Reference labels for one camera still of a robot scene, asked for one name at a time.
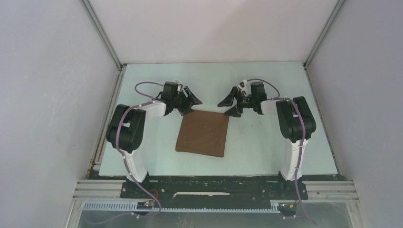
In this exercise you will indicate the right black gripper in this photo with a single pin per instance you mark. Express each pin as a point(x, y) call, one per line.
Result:
point(228, 100)

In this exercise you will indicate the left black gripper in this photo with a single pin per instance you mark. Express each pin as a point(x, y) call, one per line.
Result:
point(190, 98)

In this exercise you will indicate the brown cloth napkin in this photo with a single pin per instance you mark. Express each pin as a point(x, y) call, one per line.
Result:
point(203, 133)

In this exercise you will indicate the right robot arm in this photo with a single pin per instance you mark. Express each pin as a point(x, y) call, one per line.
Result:
point(296, 121)

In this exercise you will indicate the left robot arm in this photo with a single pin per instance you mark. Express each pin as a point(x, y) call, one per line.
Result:
point(126, 129)

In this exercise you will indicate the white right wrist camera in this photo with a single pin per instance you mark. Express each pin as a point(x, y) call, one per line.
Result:
point(244, 88)

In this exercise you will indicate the aluminium frame rail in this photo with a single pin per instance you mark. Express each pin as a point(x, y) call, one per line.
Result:
point(318, 191)

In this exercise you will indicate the left corner aluminium post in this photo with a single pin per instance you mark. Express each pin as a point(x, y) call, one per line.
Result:
point(90, 11)

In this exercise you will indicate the corner aluminium post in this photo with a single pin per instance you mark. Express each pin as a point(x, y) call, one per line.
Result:
point(325, 30)
point(90, 11)

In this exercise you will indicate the white toothed cable duct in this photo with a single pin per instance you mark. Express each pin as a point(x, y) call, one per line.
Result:
point(132, 206)

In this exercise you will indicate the right corner aluminium post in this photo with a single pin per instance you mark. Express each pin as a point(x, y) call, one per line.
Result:
point(325, 30)

